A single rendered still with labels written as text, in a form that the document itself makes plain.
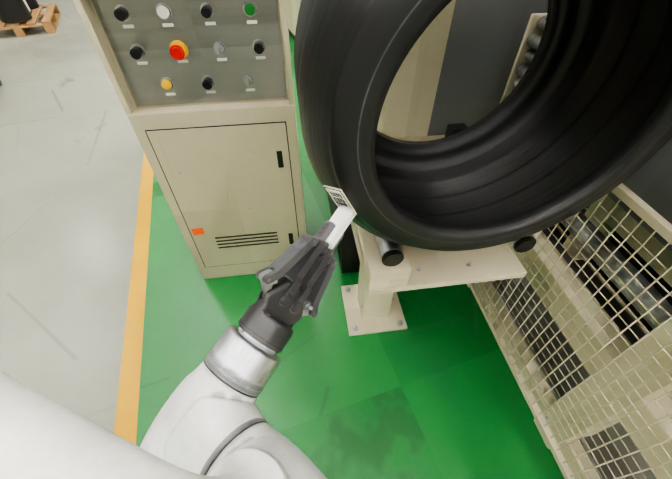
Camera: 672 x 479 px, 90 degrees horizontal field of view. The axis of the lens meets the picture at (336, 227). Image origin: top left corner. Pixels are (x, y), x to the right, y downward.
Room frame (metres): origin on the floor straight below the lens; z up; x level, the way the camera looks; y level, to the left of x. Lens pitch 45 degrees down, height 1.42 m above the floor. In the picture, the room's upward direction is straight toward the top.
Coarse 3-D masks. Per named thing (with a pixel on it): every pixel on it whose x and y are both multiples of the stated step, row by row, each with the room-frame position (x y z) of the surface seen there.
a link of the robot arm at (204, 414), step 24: (192, 384) 0.16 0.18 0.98; (216, 384) 0.16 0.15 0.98; (168, 408) 0.14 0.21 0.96; (192, 408) 0.13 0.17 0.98; (216, 408) 0.13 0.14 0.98; (240, 408) 0.13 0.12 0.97; (168, 432) 0.11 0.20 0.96; (192, 432) 0.11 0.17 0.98; (216, 432) 0.10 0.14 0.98; (240, 432) 0.11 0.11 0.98; (168, 456) 0.09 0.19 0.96; (192, 456) 0.08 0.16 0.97; (216, 456) 0.08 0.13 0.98
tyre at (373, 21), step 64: (320, 0) 0.45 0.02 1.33; (384, 0) 0.40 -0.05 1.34; (448, 0) 0.39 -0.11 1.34; (576, 0) 0.73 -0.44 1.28; (640, 0) 0.64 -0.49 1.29; (320, 64) 0.42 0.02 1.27; (384, 64) 0.39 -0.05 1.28; (576, 64) 0.71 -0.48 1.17; (640, 64) 0.59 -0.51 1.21; (320, 128) 0.41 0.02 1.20; (512, 128) 0.72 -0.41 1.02; (576, 128) 0.62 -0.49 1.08; (640, 128) 0.46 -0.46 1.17; (384, 192) 0.40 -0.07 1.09; (448, 192) 0.62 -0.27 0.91; (512, 192) 0.57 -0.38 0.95; (576, 192) 0.45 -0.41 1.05
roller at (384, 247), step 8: (376, 240) 0.47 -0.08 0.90; (384, 240) 0.46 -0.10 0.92; (384, 248) 0.44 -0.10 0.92; (392, 248) 0.44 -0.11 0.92; (400, 248) 0.44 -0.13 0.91; (384, 256) 0.42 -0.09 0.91; (392, 256) 0.42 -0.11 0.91; (400, 256) 0.43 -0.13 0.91; (384, 264) 0.42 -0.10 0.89; (392, 264) 0.42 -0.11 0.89
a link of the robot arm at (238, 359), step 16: (224, 336) 0.22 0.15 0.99; (240, 336) 0.21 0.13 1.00; (224, 352) 0.19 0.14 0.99; (240, 352) 0.19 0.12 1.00; (256, 352) 0.19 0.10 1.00; (272, 352) 0.20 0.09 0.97; (224, 368) 0.17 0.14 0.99; (240, 368) 0.17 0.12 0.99; (256, 368) 0.18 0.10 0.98; (272, 368) 0.19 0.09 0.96; (240, 384) 0.16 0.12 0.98; (256, 384) 0.16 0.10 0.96
